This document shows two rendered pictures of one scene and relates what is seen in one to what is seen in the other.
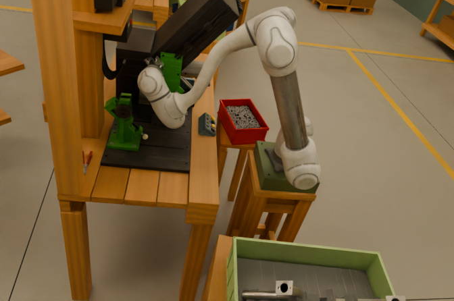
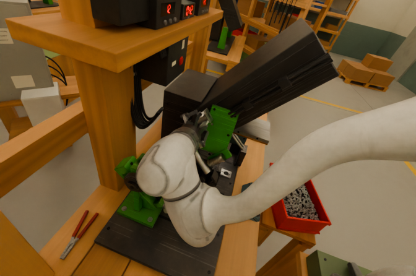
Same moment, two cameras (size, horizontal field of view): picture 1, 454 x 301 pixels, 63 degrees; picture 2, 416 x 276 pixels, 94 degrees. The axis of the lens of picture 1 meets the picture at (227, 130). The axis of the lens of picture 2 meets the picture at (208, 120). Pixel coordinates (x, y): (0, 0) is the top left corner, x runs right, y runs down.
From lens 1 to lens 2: 1.21 m
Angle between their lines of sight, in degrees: 15
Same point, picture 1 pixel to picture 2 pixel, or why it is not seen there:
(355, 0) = (374, 80)
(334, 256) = not seen: outside the picture
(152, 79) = (160, 172)
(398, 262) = not seen: outside the picture
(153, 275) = not seen: outside the picture
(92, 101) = (108, 154)
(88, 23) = (59, 38)
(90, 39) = (94, 73)
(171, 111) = (190, 228)
